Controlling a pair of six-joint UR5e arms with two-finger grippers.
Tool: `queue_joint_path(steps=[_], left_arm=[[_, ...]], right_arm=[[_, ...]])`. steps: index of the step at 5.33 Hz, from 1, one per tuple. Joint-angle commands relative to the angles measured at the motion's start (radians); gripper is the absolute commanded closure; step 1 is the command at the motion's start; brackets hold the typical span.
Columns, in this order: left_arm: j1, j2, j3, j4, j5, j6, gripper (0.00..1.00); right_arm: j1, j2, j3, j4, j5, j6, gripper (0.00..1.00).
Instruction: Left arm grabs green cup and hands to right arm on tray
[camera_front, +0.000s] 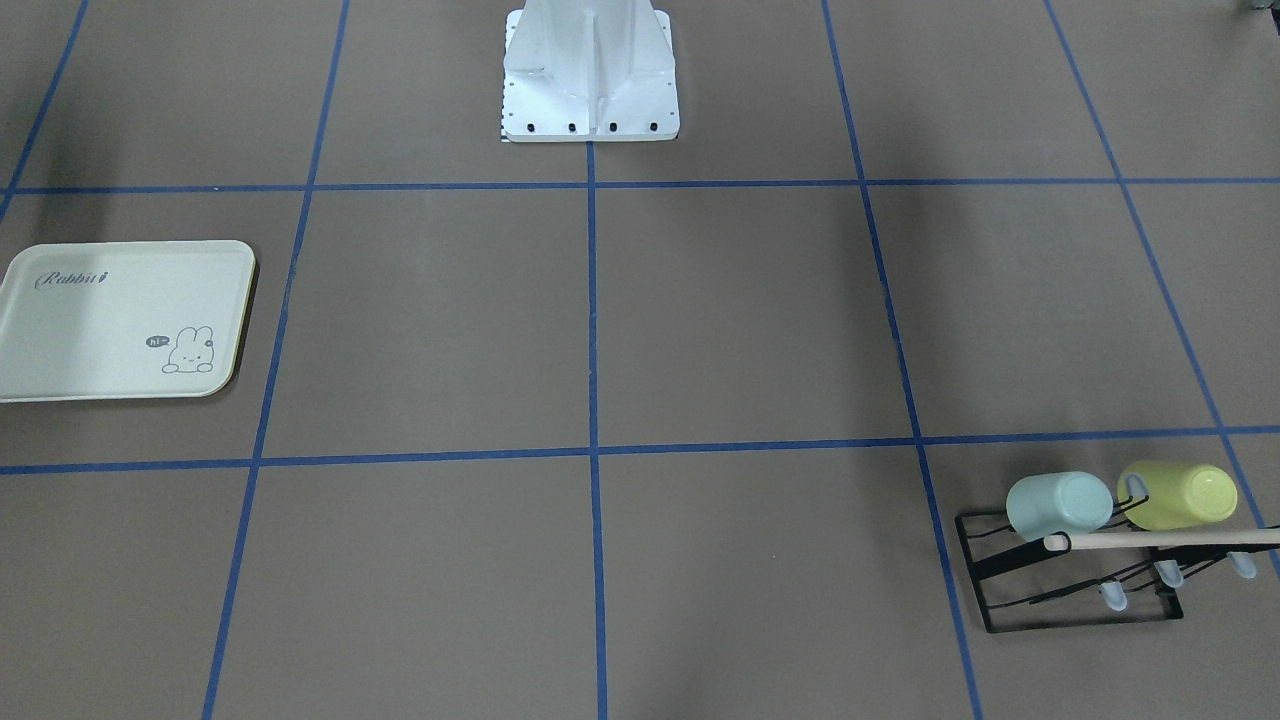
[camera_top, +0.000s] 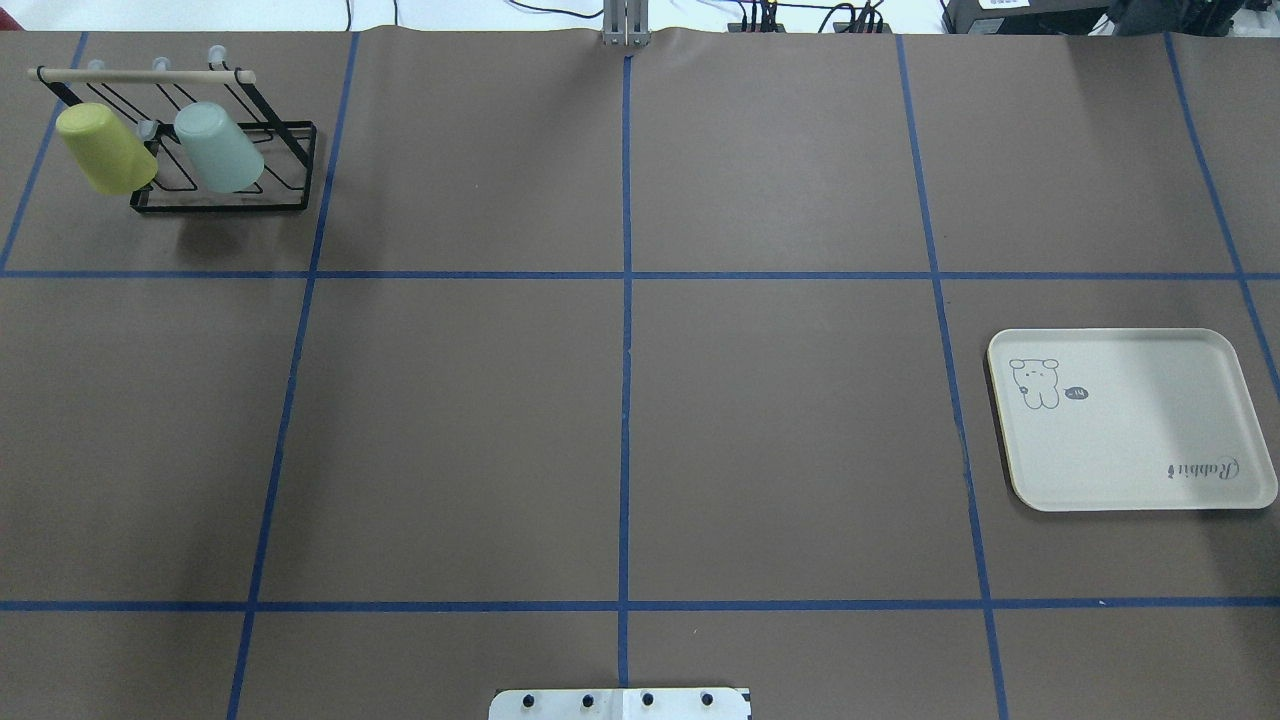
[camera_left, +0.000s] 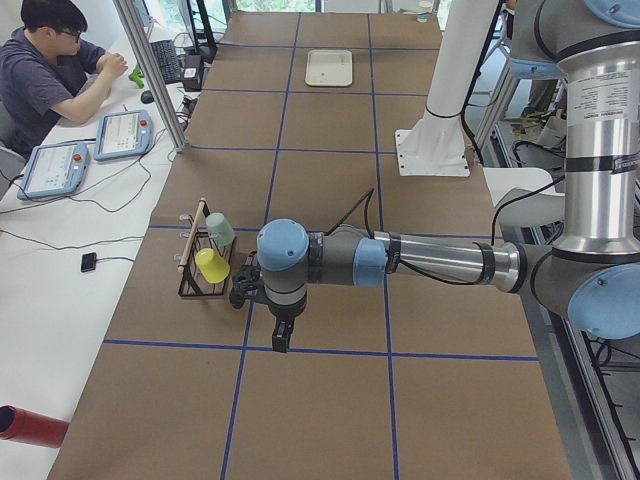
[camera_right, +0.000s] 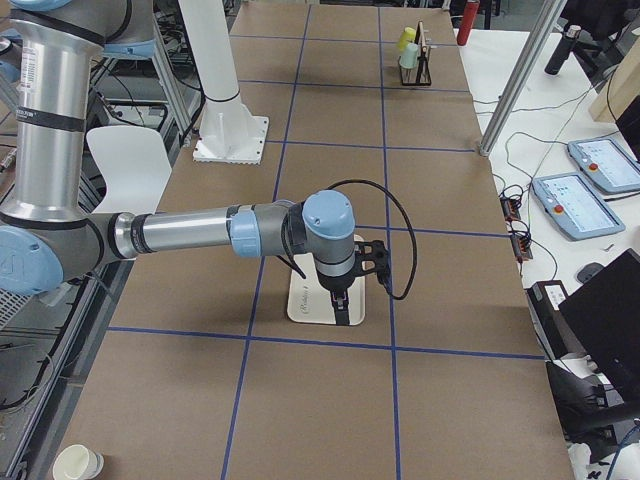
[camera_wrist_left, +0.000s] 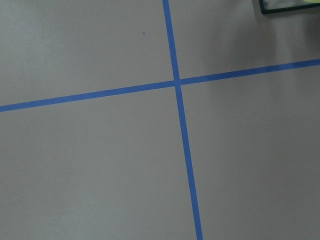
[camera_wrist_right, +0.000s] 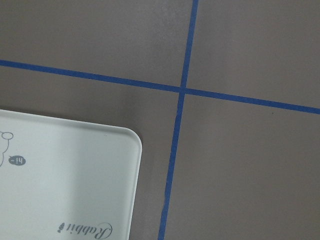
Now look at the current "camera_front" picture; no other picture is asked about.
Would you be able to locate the cream rabbit tray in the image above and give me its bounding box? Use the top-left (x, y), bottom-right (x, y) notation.
top-left (1, 240), bottom-right (257, 404)

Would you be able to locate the light green cup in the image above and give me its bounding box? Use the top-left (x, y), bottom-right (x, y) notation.
top-left (1005, 471), bottom-right (1114, 542)

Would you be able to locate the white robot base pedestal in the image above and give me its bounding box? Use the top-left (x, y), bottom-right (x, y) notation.
top-left (500, 1), bottom-right (681, 143)

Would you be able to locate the wooden rack handle rod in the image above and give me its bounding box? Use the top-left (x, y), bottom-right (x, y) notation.
top-left (1041, 528), bottom-right (1279, 552)

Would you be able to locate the black wire cup rack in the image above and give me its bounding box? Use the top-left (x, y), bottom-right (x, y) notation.
top-left (954, 502), bottom-right (1277, 635)

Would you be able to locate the yellow cup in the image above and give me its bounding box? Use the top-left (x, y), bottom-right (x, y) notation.
top-left (1116, 460), bottom-right (1240, 530)

